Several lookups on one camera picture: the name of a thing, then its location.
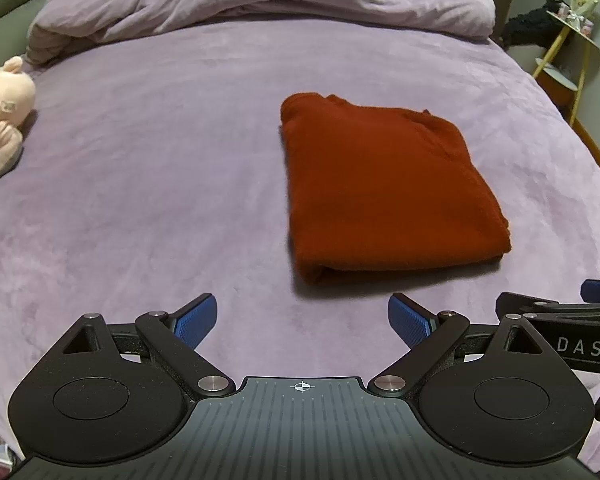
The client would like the purple duvet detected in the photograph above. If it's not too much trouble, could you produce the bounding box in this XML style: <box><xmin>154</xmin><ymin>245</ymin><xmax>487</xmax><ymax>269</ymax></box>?
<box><xmin>26</xmin><ymin>0</ymin><xmax>497</xmax><ymax>66</ymax></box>

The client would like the purple bed sheet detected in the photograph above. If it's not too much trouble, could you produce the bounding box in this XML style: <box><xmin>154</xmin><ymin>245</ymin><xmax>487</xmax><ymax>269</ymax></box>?
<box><xmin>0</xmin><ymin>14</ymin><xmax>600</xmax><ymax>473</ymax></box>

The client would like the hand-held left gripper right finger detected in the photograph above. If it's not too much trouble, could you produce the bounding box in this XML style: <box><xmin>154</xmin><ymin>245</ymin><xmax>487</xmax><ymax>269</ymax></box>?
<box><xmin>368</xmin><ymin>292</ymin><xmax>552</xmax><ymax>397</ymax></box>

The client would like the black cloth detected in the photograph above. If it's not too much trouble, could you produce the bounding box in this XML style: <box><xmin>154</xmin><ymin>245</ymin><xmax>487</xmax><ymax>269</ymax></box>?
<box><xmin>498</xmin><ymin>0</ymin><xmax>577</xmax><ymax>52</ymax></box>

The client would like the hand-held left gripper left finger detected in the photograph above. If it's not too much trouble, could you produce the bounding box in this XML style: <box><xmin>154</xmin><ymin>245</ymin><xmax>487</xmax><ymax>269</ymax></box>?
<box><xmin>61</xmin><ymin>292</ymin><xmax>237</xmax><ymax>397</ymax></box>

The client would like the green cushion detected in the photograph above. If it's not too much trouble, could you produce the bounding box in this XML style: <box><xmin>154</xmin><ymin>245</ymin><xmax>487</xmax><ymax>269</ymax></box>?
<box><xmin>0</xmin><ymin>0</ymin><xmax>77</xmax><ymax>75</ymax></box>

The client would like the cream plush toy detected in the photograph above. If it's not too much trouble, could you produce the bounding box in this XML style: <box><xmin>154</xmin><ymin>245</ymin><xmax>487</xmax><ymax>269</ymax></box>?
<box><xmin>0</xmin><ymin>56</ymin><xmax>38</xmax><ymax>181</ymax></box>

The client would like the rust red garment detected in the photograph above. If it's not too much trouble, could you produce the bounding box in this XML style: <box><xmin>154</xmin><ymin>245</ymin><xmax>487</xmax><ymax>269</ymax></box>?
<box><xmin>279</xmin><ymin>92</ymin><xmax>512</xmax><ymax>287</ymax></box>

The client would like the yellow side table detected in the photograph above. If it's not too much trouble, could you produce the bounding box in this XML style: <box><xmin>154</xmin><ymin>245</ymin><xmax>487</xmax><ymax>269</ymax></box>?
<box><xmin>532</xmin><ymin>10</ymin><xmax>600</xmax><ymax>129</ymax></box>

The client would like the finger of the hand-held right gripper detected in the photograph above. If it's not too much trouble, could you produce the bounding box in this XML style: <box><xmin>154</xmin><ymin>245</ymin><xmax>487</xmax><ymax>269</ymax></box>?
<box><xmin>495</xmin><ymin>279</ymin><xmax>600</xmax><ymax>317</ymax></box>

